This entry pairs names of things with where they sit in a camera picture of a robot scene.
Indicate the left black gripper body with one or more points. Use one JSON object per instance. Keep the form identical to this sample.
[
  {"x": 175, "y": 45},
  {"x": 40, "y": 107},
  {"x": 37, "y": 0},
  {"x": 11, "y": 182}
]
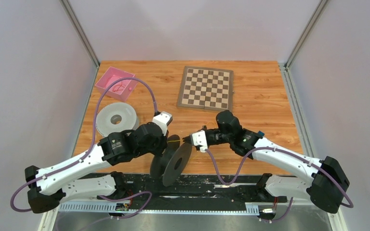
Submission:
[{"x": 157, "y": 147}]

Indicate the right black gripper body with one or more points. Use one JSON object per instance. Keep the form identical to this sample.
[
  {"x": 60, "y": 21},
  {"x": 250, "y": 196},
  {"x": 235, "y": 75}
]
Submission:
[{"x": 217, "y": 138}]

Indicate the black cable spool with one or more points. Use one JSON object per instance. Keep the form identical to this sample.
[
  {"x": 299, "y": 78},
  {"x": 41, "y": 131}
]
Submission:
[{"x": 173, "y": 161}]

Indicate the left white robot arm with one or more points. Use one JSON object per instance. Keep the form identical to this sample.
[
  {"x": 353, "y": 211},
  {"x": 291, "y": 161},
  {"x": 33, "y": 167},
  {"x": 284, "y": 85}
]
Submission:
[{"x": 48, "y": 187}]

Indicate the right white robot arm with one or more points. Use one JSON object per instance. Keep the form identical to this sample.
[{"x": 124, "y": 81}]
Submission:
[{"x": 322, "y": 181}]

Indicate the wooden chessboard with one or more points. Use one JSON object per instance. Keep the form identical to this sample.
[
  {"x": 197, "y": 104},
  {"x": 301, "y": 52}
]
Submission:
[{"x": 204, "y": 88}]

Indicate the pink plastic box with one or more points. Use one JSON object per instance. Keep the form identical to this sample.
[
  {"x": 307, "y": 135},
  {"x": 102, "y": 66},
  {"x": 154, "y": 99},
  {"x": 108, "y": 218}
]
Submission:
[{"x": 119, "y": 91}]

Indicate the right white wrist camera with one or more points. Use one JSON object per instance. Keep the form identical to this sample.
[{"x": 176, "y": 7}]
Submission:
[{"x": 199, "y": 140}]

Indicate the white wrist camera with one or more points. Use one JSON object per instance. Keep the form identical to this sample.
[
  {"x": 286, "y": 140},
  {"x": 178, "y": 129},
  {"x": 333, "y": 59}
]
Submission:
[
  {"x": 163, "y": 120},
  {"x": 199, "y": 140}
]

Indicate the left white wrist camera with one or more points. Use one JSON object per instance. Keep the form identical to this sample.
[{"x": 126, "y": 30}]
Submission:
[{"x": 163, "y": 120}]

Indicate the white cable spool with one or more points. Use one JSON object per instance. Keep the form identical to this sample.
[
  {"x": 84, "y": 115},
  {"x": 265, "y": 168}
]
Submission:
[{"x": 116, "y": 117}]

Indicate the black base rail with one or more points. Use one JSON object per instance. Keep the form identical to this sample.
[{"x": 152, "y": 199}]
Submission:
[{"x": 193, "y": 192}]

